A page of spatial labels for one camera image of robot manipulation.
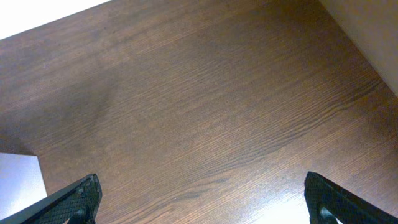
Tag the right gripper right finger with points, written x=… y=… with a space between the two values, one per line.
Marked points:
x=328 y=202

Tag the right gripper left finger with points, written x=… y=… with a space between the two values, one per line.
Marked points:
x=76 y=203

